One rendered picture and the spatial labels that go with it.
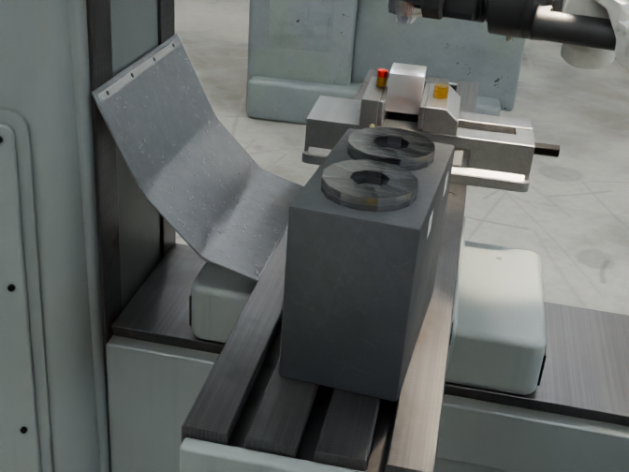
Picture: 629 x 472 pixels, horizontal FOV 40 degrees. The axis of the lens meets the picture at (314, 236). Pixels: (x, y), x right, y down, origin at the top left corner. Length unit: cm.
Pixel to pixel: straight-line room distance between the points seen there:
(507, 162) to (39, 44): 68
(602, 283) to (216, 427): 247
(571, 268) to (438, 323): 226
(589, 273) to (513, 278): 189
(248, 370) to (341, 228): 19
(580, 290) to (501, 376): 189
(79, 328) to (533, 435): 65
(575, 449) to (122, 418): 66
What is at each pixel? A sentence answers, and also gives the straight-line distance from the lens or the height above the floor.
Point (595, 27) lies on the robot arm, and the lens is 106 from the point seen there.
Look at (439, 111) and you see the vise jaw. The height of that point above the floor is 104.
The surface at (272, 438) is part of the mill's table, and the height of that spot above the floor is 93.
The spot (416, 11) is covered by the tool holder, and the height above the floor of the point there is 121.
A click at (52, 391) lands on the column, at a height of 65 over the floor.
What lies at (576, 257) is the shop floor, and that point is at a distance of 331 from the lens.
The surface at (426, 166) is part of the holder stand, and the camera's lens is 88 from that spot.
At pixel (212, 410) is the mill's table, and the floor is 93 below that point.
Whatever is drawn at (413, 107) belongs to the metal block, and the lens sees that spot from 134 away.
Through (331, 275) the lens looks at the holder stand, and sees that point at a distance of 79.
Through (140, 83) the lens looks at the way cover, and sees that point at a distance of 125.
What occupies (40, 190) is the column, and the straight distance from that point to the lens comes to 118.
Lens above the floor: 145
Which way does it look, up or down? 27 degrees down
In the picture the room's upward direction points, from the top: 4 degrees clockwise
